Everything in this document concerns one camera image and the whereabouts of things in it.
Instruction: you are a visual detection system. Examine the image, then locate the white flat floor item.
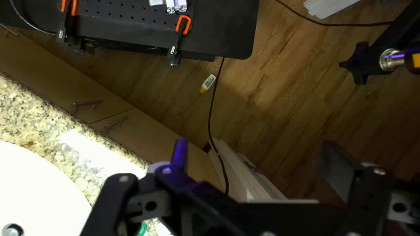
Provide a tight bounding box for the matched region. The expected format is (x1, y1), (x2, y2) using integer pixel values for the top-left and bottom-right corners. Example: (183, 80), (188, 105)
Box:
(301, 0), (360, 21)

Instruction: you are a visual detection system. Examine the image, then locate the black pegboard robot table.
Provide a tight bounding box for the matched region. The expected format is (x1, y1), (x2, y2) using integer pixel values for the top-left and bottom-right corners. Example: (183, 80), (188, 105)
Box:
(0, 0), (259, 62)

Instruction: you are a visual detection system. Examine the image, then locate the metal cabinet door handle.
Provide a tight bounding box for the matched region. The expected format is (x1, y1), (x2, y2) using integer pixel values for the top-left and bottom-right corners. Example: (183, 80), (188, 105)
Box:
(103, 114), (128, 133)
(70, 99), (104, 112)

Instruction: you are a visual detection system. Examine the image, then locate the orange black clamp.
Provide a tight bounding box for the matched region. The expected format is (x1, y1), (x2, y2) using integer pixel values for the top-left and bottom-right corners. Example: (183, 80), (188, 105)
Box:
(54, 0), (81, 44)
(166, 13), (194, 69)

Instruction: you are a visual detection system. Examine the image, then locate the beige vanity cabinet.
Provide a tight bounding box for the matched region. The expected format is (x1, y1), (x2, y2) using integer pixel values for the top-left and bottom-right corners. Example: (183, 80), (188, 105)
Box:
(0, 25), (220, 194)

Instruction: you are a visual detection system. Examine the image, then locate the white oval sink basin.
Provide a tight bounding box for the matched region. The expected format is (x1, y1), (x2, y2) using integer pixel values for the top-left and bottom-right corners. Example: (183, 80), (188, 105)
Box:
(0, 139), (94, 236)

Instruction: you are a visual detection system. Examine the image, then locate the small yellow white cable tag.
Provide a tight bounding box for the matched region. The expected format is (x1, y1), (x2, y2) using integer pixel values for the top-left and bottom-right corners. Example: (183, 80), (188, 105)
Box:
(199, 72), (217, 95)

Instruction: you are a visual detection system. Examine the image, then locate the thin black floor cable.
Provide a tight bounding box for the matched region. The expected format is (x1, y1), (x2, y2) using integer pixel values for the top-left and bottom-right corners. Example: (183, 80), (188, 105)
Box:
(274, 0), (397, 29)

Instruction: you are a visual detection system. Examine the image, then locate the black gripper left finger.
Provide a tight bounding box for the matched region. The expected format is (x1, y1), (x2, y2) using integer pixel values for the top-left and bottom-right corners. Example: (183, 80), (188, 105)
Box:
(79, 137), (201, 236)

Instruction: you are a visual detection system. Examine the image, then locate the black camera tripod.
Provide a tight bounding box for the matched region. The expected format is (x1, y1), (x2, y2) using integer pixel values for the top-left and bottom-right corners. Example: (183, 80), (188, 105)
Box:
(338, 0), (420, 87)

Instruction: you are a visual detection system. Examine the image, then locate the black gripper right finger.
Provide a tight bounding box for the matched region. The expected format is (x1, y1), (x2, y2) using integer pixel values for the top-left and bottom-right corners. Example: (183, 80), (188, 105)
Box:
(320, 139), (394, 236)

